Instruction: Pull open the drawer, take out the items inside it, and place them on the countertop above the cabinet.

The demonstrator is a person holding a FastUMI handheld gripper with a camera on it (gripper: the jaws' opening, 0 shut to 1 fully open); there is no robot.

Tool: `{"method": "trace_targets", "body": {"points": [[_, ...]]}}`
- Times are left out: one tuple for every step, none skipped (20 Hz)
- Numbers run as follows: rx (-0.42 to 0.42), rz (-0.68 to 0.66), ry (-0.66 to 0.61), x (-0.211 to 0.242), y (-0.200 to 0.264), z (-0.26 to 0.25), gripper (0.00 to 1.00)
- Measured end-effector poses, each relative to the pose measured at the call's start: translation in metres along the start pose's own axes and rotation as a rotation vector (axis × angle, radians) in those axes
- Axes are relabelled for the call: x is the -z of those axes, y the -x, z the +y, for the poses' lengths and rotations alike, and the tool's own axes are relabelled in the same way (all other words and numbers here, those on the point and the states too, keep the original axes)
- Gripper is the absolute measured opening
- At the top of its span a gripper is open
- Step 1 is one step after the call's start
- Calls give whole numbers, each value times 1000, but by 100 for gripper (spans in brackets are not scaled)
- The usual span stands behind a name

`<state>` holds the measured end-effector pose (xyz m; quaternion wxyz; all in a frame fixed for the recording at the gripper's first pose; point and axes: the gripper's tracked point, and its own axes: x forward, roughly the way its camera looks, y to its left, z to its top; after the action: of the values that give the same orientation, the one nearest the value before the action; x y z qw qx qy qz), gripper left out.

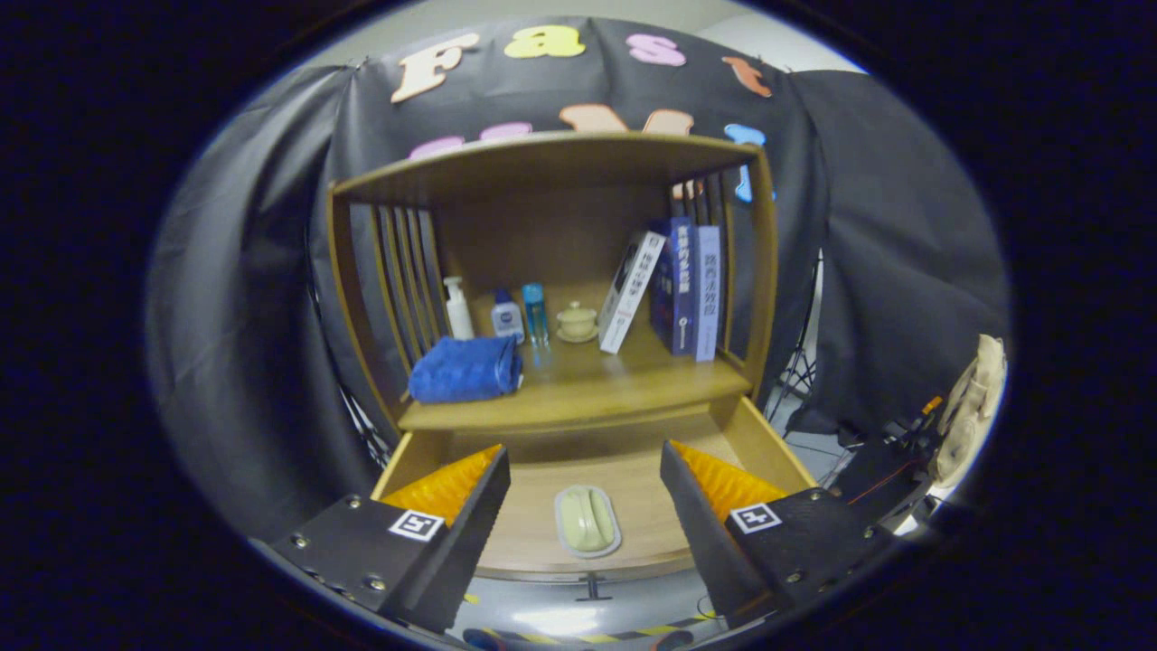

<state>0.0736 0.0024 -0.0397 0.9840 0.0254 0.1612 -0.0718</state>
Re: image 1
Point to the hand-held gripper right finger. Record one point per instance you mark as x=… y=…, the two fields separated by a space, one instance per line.
x=696 y=524

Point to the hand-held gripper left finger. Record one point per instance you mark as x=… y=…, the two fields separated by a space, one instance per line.
x=470 y=524

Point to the wooden drawer with black knob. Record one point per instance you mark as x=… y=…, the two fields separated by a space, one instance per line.
x=542 y=533

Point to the wooden countertop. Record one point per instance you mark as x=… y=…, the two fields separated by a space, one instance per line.
x=597 y=384

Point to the wooden cabinet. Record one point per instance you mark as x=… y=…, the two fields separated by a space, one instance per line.
x=560 y=235

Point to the black tripod stand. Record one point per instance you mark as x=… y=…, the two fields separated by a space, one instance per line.
x=366 y=434
x=800 y=362

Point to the blue rolled towel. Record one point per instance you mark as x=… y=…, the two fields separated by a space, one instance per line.
x=461 y=371

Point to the white bottle with blue cap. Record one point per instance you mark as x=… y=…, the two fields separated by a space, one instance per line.
x=506 y=321

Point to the white pump bottle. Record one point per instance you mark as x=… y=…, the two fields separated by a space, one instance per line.
x=459 y=316

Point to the clear blue bottle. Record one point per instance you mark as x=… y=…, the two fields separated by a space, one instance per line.
x=535 y=312

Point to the light blue book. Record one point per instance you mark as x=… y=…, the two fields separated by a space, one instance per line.
x=708 y=298

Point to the beige lidded teacup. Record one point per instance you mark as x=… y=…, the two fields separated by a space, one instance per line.
x=577 y=321

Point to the dark blue book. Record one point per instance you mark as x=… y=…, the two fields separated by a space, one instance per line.
x=673 y=289

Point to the white book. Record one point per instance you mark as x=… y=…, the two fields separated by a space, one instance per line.
x=630 y=289

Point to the tan fabric object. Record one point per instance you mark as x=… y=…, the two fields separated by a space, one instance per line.
x=972 y=407

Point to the black backdrop cloth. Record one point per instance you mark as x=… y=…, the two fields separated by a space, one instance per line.
x=253 y=271

